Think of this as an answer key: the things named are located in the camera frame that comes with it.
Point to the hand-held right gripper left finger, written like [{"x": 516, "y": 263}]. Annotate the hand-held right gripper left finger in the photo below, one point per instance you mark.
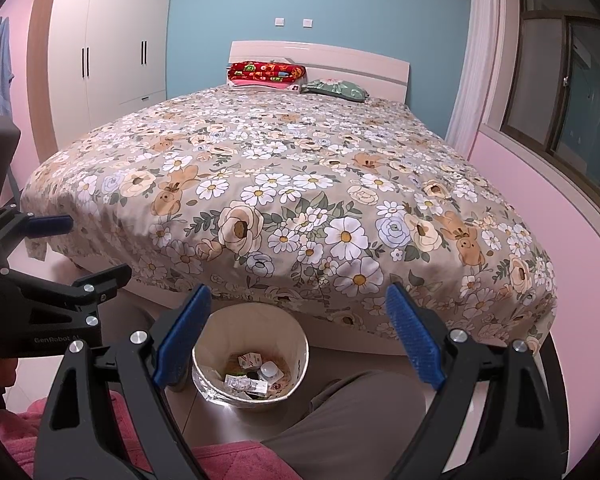
[{"x": 182, "y": 335}]

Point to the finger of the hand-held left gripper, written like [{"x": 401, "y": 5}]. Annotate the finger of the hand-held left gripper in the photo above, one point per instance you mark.
[
  {"x": 50, "y": 225},
  {"x": 105, "y": 280}
]

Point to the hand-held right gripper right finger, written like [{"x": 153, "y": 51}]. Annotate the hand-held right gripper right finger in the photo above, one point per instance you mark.
[{"x": 412, "y": 337}]

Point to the trash bin with white bag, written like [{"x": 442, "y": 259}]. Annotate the trash bin with white bag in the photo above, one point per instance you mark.
[{"x": 215, "y": 335}]

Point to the white milk carton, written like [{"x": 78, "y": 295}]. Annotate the white milk carton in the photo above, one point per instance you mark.
[{"x": 250, "y": 360}]

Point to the white cylindrical bottle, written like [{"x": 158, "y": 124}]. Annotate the white cylindrical bottle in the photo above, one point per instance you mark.
[{"x": 270, "y": 371}]

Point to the person's left hand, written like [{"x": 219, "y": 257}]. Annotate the person's left hand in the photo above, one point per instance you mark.
[{"x": 4, "y": 374}]

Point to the person's right leg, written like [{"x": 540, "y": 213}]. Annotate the person's right leg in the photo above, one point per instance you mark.
[{"x": 350, "y": 420}]

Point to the pink quilted garment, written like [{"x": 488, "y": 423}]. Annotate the pink quilted garment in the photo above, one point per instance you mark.
[{"x": 240, "y": 460}]

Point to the blue hanging clothes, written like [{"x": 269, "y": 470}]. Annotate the blue hanging clothes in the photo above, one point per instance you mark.
[{"x": 4, "y": 70}]

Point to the floral bedspread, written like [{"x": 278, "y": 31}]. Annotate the floral bedspread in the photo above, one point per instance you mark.
[{"x": 305, "y": 195}]

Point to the white wardrobe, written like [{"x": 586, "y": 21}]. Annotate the white wardrobe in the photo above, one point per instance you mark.
[{"x": 110, "y": 50}]

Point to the pink pillow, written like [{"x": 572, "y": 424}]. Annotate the pink pillow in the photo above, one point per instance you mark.
[{"x": 275, "y": 87}]

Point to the green floral pillow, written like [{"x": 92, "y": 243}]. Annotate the green floral pillow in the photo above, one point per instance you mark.
[{"x": 335, "y": 89}]

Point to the red printed blanket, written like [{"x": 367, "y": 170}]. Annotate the red printed blanket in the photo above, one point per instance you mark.
[{"x": 265, "y": 72}]

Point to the white bed headboard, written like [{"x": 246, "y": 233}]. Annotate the white bed headboard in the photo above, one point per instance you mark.
[{"x": 350, "y": 65}]

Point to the white curtain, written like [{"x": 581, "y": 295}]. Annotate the white curtain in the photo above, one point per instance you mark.
[{"x": 475, "y": 60}]

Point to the dark framed window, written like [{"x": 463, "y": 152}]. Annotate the dark framed window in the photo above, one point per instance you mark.
[{"x": 545, "y": 85}]

